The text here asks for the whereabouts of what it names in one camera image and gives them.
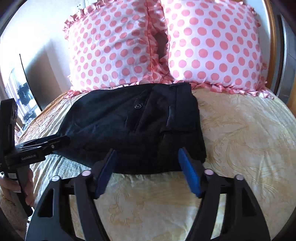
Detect black pants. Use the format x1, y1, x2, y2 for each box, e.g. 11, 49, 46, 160
56, 83, 206, 175

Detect person's left hand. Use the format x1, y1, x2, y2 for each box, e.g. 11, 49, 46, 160
0, 168, 35, 207

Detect black flat television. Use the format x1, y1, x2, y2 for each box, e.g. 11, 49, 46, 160
4, 54, 41, 125

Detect cream gold patterned bedspread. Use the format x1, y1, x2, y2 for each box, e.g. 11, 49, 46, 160
0, 87, 296, 241

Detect left pink polka-dot pillow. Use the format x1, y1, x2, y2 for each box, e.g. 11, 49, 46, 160
64, 1, 165, 92

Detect pink polka-dot pillow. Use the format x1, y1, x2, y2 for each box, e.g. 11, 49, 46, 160
161, 1, 269, 97
64, 1, 165, 92

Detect right pink polka-dot pillow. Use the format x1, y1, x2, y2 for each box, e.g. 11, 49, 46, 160
161, 1, 269, 97

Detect wooden headboard frame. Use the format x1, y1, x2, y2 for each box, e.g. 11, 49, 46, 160
270, 1, 295, 104

